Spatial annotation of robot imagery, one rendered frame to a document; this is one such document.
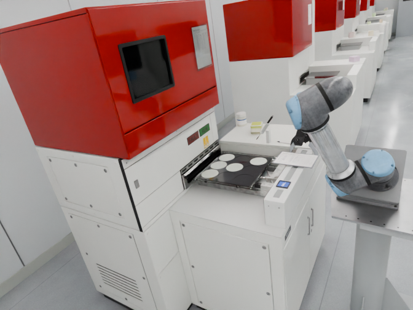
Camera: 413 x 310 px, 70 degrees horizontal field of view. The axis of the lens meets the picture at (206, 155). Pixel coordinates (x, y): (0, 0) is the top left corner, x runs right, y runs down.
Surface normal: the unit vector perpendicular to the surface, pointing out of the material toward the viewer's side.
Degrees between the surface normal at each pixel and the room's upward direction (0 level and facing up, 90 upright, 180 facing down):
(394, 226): 0
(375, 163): 42
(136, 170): 90
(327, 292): 0
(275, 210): 90
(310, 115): 100
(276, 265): 90
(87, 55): 90
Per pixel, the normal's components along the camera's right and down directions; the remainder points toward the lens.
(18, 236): 0.85, 0.10
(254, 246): -0.51, 0.44
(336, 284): -0.15, -0.90
